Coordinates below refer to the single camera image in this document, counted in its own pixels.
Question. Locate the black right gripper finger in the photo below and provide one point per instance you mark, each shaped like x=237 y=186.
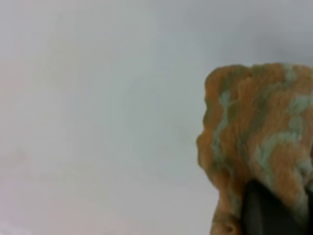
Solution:
x=264 y=214

